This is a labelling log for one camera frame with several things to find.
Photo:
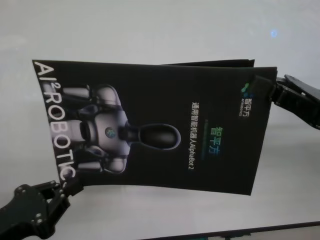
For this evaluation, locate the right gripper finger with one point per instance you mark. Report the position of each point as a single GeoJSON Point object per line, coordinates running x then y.
{"type": "Point", "coordinates": [280, 81]}
{"type": "Point", "coordinates": [287, 97]}

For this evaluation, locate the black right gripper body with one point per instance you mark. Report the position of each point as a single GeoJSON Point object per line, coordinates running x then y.
{"type": "Point", "coordinates": [303, 88]}

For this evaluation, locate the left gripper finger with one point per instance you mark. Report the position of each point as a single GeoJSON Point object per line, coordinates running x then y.
{"type": "Point", "coordinates": [73, 188]}

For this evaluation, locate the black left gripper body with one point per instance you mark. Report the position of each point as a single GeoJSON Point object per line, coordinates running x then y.
{"type": "Point", "coordinates": [30, 207]}

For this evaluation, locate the black robot print poster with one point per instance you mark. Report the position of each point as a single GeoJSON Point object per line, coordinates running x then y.
{"type": "Point", "coordinates": [162, 125]}

